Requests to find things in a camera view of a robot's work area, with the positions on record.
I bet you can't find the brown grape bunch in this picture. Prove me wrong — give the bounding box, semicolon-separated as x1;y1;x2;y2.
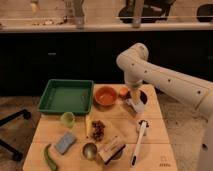
91;120;105;142

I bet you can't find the dark brown bowl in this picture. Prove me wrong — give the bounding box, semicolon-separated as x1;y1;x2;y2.
125;90;147;104

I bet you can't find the grey white cloth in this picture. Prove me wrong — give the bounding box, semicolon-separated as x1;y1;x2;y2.
126;98;144;113

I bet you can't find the small orange apple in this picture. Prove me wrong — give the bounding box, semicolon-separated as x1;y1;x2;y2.
119;87;129;98

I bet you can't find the metal cup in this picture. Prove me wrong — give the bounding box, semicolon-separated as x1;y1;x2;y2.
82;143;97;160

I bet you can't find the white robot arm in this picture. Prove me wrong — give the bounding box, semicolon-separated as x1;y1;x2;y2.
116;43;213;171

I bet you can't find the light green cup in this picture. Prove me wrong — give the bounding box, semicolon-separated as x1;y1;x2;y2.
60;112;75;128

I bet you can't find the orange bowl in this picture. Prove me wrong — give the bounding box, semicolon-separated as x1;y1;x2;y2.
94;86;118;106

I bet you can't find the green plastic tray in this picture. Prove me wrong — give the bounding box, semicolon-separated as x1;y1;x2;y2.
38;79;94;116

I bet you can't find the white handled brush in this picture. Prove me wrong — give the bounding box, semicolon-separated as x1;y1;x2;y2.
130;120;149;167

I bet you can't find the wooden block box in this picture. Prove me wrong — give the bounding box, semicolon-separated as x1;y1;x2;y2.
98;136;126;165

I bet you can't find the green cucumber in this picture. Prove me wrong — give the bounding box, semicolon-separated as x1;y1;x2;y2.
44;144;58;171

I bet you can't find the blue sponge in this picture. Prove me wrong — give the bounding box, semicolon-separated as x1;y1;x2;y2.
55;132;77;155

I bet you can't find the yellow corn cob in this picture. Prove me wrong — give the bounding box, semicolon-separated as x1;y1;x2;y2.
85;114;92;138

